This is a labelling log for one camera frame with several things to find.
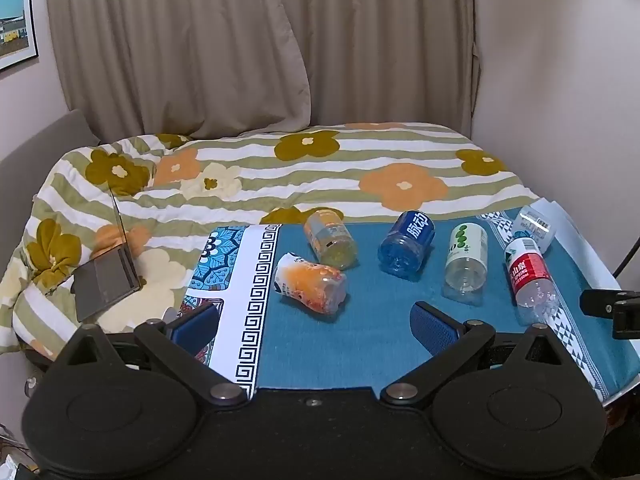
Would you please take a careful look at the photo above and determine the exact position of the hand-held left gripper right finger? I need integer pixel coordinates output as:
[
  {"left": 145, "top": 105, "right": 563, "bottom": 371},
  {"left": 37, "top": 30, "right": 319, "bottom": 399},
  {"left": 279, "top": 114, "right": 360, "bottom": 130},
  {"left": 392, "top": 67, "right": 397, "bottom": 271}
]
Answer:
[{"left": 381, "top": 301, "right": 583, "bottom": 406}]

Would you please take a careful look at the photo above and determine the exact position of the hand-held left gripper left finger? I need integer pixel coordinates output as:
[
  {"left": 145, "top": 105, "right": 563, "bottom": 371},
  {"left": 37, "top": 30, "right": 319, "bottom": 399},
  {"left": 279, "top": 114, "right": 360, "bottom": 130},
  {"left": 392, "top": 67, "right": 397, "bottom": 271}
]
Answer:
[{"left": 45, "top": 302, "right": 249, "bottom": 407}]

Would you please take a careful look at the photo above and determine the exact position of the blue patterned mat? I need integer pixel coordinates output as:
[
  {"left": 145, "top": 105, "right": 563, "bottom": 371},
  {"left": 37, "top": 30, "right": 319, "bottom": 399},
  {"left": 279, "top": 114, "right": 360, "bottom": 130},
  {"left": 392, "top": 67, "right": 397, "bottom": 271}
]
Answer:
[{"left": 182, "top": 201, "right": 640, "bottom": 407}]

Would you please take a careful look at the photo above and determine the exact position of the clear bottle green dotted label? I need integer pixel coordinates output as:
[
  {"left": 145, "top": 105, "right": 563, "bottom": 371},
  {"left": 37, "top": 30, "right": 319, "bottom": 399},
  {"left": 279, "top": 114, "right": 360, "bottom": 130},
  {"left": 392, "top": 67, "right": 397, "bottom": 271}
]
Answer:
[{"left": 442, "top": 222, "right": 489, "bottom": 307}]

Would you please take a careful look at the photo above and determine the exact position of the blue plastic bottle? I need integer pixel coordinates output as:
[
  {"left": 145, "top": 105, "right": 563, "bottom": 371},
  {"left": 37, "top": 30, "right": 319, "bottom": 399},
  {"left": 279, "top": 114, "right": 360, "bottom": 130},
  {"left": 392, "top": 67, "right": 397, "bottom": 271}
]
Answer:
[{"left": 378, "top": 210, "right": 436, "bottom": 279}]

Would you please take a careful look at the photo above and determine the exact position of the grey laptop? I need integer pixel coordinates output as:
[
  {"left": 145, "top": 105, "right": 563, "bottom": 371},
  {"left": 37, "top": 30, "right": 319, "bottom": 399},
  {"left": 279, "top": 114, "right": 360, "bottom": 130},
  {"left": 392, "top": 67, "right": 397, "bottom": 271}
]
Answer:
[{"left": 70, "top": 180, "right": 143, "bottom": 323}]

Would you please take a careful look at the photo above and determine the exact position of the clear bottle red label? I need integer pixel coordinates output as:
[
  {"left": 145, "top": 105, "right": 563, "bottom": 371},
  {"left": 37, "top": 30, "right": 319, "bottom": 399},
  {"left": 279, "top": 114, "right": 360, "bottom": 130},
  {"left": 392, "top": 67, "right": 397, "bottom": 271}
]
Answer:
[{"left": 503, "top": 237, "right": 562, "bottom": 325}]

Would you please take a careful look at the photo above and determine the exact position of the orange plastic bottle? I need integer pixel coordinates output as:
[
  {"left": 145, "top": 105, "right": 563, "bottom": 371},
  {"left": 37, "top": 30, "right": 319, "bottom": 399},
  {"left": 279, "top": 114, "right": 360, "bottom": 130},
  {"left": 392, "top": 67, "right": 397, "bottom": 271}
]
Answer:
[{"left": 272, "top": 253, "right": 348, "bottom": 315}]

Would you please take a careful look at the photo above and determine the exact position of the yellow plastic bottle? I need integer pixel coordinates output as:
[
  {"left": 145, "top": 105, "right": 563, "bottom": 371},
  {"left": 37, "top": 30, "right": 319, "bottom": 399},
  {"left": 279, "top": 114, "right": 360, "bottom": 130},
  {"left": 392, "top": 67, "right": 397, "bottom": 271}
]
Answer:
[{"left": 304, "top": 208, "right": 359, "bottom": 270}]

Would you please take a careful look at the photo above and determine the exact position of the clear bottle white label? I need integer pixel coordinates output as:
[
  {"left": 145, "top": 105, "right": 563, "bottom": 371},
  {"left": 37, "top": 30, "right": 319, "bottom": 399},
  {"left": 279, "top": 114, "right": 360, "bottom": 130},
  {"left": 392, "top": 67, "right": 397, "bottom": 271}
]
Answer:
[{"left": 511, "top": 205, "right": 557, "bottom": 252}]

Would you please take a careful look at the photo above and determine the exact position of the black clamp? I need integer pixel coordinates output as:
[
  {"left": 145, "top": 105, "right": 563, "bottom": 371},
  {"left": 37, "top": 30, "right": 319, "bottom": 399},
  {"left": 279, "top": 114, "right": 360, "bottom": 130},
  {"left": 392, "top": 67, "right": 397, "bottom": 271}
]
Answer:
[{"left": 579, "top": 287, "right": 640, "bottom": 342}]

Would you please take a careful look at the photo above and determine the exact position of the floral striped blanket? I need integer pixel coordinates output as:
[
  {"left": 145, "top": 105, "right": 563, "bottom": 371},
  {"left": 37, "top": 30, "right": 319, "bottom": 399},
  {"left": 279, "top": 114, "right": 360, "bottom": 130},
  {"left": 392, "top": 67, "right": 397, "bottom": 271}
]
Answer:
[{"left": 0, "top": 121, "right": 543, "bottom": 361}]

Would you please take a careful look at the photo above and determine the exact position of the grey headboard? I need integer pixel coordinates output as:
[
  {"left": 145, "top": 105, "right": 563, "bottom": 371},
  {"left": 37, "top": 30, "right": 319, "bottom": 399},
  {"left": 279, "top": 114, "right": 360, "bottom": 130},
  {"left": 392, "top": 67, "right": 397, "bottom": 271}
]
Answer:
[{"left": 0, "top": 108, "right": 101, "bottom": 202}]

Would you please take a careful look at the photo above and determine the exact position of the beige curtain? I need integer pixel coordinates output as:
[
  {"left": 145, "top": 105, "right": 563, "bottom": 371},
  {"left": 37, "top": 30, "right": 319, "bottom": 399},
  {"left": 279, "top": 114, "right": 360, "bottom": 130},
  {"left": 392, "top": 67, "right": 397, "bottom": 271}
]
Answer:
[
  {"left": 45, "top": 0, "right": 312, "bottom": 141},
  {"left": 274, "top": 0, "right": 482, "bottom": 135}
]

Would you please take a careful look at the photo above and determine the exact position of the black cable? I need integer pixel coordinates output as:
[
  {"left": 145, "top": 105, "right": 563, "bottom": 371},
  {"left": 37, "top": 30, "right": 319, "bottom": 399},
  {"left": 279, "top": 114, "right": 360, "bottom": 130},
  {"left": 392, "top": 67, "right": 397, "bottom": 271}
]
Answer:
[{"left": 612, "top": 232, "right": 640, "bottom": 278}]

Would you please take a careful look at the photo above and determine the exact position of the framed wall picture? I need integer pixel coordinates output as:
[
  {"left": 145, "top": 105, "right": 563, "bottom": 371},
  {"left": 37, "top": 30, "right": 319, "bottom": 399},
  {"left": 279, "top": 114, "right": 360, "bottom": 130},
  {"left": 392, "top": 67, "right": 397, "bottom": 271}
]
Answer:
[{"left": 0, "top": 0, "right": 40, "bottom": 73}]

